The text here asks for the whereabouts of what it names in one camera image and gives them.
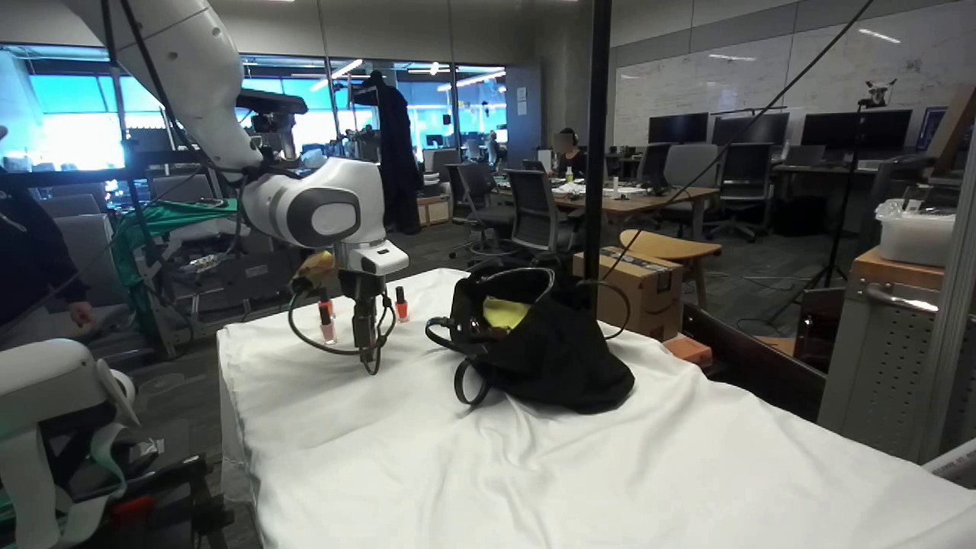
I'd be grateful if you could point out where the orange nail polish bottle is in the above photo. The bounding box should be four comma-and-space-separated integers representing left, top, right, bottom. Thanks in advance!
395, 287, 409, 324
352, 297, 376, 350

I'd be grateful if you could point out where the grey metal cabinet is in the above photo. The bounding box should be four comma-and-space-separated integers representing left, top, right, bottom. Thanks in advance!
818, 249, 976, 460

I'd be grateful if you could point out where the black handbag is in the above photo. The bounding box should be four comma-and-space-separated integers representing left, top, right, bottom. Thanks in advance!
425, 265, 635, 413

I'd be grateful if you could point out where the white tablecloth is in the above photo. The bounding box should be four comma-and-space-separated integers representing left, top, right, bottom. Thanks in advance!
218, 268, 976, 549

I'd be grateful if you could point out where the yellow-green cloth in bag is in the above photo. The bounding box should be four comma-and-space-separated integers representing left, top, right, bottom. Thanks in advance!
482, 296, 527, 329

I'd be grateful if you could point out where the red nail polish bottle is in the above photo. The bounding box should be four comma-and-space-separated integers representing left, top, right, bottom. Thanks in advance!
319, 297, 335, 340

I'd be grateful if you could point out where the cardboard box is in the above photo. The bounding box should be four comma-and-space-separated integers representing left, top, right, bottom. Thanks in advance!
598, 247, 684, 340

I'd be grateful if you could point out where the yellow wrist camera mount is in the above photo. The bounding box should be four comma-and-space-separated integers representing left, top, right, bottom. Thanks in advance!
293, 249, 341, 296

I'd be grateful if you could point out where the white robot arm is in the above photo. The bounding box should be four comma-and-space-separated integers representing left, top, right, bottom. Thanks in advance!
61, 0, 409, 375

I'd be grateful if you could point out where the black vertical pole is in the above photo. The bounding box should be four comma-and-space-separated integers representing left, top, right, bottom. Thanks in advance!
584, 0, 613, 318

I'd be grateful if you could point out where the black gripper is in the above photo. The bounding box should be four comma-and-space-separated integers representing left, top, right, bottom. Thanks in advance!
346, 271, 388, 375

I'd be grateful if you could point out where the white plastic bin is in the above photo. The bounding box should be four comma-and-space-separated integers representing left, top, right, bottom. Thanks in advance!
877, 199, 955, 265

